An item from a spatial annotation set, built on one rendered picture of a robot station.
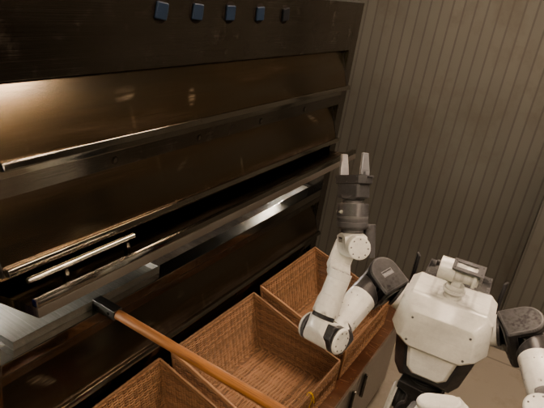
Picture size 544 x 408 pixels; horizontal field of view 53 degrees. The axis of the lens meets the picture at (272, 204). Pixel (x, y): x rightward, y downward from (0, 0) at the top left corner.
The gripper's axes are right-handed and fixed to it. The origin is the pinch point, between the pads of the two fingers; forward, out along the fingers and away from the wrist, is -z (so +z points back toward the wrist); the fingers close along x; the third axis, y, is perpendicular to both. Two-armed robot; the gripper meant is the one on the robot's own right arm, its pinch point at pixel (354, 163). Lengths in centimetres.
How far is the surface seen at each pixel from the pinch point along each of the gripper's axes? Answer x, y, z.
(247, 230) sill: -78, -16, 24
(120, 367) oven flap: -57, 45, 66
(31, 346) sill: -42, 75, 51
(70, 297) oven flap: -20, 71, 35
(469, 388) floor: -88, -189, 125
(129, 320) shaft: -38, 50, 46
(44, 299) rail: -17, 78, 34
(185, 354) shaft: -21, 40, 53
